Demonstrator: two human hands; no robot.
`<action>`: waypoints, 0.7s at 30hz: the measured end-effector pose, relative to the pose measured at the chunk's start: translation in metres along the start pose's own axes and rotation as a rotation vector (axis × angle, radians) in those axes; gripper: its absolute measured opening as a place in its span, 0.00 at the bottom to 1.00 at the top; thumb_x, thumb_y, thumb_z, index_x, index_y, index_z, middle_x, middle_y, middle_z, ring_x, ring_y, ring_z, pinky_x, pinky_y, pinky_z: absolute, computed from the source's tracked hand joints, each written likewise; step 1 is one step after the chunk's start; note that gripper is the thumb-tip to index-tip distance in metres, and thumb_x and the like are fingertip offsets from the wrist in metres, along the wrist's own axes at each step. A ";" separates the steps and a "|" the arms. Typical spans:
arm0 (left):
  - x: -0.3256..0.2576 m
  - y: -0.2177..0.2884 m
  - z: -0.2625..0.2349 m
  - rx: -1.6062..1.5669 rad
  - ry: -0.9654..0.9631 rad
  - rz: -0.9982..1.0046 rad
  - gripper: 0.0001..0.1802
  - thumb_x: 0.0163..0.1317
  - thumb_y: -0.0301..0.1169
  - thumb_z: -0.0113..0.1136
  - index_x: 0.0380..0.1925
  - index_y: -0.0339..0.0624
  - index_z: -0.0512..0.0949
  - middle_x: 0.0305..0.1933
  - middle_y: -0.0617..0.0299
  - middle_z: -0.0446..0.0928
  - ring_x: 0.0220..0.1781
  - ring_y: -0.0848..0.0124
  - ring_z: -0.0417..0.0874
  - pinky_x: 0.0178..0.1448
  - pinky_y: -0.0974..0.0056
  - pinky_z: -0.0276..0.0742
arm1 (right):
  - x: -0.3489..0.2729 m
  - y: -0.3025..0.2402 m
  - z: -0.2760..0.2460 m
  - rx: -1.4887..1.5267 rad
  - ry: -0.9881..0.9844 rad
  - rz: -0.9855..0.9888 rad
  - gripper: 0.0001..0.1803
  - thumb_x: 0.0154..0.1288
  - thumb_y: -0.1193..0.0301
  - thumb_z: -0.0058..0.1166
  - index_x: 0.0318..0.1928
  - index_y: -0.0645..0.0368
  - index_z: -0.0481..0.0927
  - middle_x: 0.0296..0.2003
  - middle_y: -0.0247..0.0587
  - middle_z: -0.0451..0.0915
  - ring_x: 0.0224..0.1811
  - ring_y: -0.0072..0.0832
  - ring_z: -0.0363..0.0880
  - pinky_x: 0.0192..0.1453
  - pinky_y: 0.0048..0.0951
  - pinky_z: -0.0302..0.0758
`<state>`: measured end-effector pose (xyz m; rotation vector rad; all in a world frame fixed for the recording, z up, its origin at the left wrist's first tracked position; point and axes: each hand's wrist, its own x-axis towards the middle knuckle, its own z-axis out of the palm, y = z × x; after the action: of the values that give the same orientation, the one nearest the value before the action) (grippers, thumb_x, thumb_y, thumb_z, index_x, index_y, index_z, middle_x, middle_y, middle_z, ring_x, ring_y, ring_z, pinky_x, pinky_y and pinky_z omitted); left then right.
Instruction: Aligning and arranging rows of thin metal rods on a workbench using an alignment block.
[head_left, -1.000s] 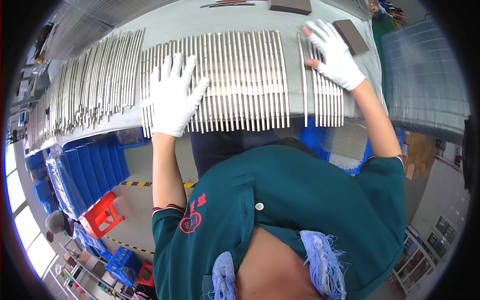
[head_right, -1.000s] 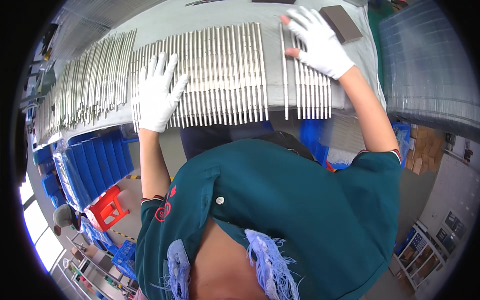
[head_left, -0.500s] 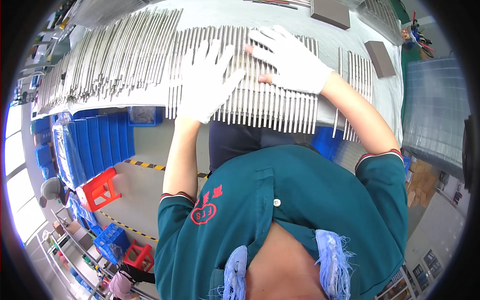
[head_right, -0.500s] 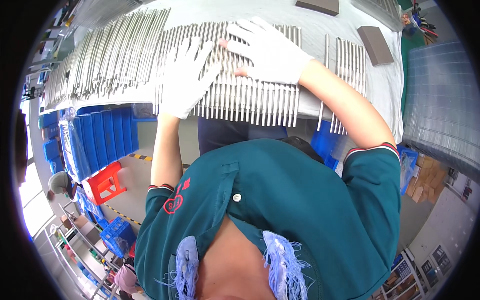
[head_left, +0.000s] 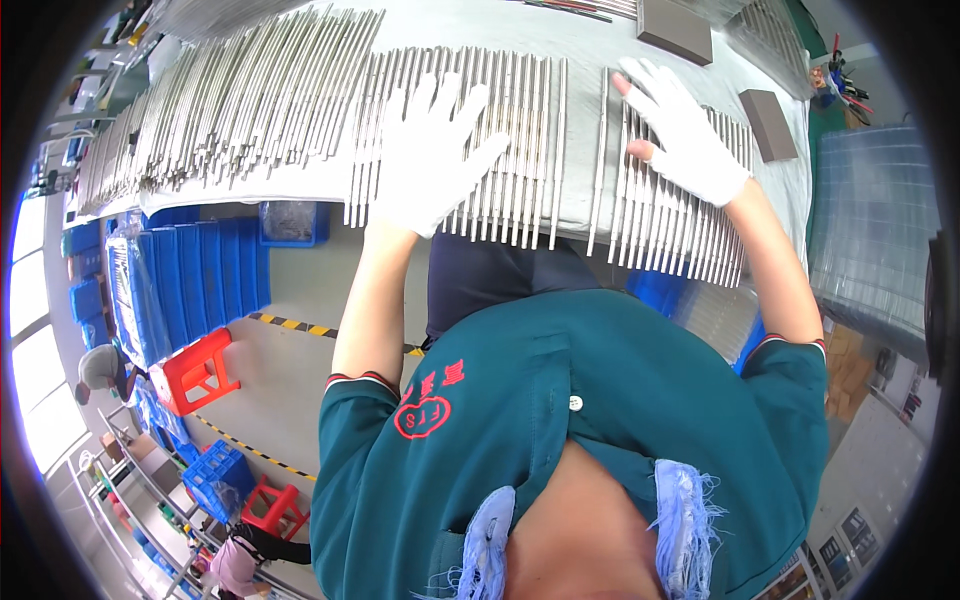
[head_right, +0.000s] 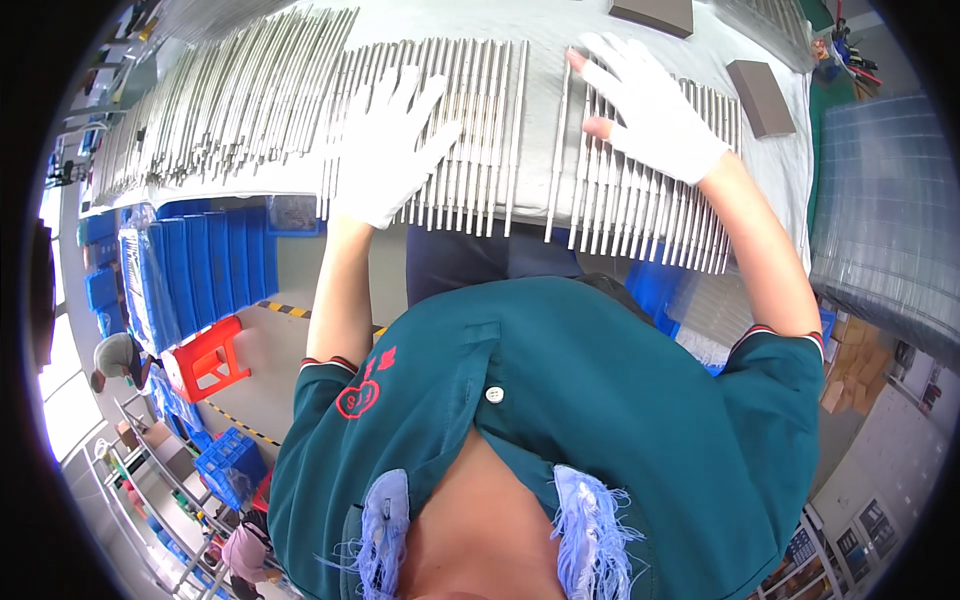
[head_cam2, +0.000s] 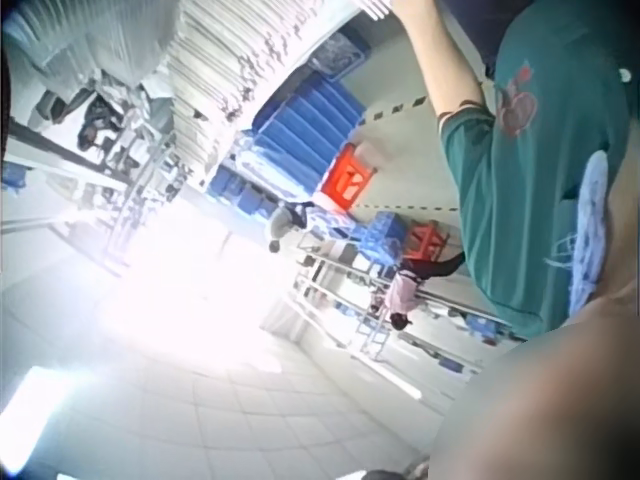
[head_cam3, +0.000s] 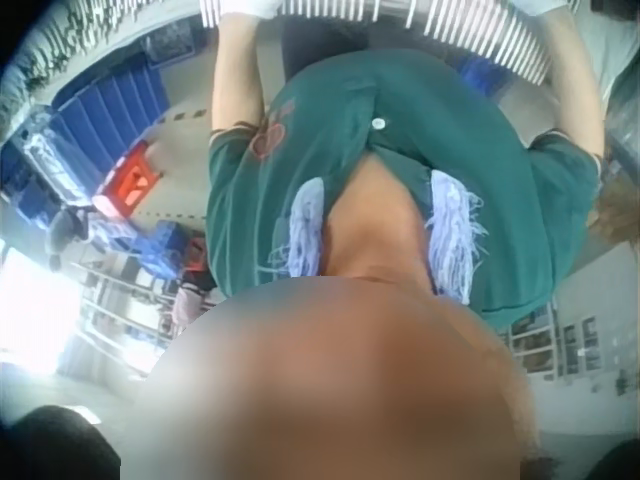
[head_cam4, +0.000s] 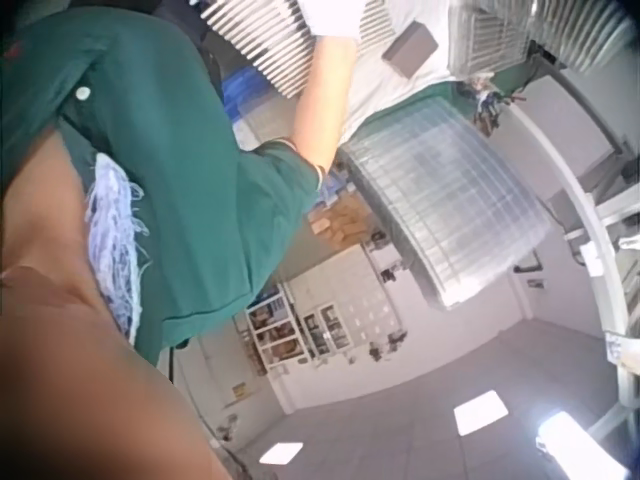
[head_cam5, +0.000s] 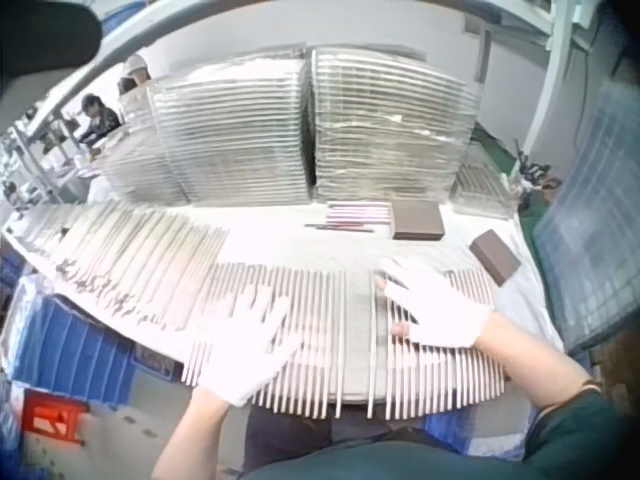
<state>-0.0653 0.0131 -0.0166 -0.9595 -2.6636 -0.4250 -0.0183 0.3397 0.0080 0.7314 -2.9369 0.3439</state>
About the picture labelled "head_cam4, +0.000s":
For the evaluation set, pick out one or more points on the white ceiling light panel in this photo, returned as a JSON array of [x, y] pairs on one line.
[[281, 455], [481, 411], [570, 440]]

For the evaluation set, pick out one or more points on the person's right hand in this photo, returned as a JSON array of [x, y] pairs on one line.
[[332, 19]]

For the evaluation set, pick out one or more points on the white glass door cabinet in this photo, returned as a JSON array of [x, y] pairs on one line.
[[332, 330]]

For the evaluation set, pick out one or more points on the stack of ribbed white trays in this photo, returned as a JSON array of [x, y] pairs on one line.
[[260, 45]]

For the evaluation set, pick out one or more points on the white metal frame rack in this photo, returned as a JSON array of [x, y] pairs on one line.
[[590, 210]]

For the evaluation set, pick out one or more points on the white shelf with goods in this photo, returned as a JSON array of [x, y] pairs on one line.
[[275, 340]]

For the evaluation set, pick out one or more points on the stack of clear plastic trays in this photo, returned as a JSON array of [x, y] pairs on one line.
[[440, 200]]

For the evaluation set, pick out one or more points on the heap of cardboard boxes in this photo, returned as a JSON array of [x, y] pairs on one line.
[[340, 220]]

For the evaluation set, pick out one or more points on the brown rectangular block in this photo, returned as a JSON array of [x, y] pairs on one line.
[[410, 49]]

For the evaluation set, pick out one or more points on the blue plastic crate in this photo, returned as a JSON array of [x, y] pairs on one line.
[[240, 92]]

